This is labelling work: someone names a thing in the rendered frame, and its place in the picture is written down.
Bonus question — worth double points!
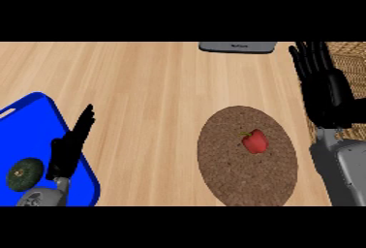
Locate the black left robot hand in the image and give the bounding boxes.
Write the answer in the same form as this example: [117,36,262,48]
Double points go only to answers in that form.
[45,103,97,181]

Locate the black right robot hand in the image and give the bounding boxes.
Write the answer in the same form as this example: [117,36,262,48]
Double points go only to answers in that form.
[288,41,366,130]

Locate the red bell pepper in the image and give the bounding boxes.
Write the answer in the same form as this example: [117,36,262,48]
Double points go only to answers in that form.
[238,128,271,155]

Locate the brown round placemat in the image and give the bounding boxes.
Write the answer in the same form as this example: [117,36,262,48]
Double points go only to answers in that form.
[197,105,300,207]

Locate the blue plastic tray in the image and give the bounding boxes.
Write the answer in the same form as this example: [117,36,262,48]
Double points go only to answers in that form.
[0,91,103,207]

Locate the dark green squash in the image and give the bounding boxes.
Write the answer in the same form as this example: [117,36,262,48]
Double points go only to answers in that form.
[5,157,46,193]

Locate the grey flat appliance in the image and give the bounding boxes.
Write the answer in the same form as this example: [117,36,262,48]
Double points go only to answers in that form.
[198,41,280,55]

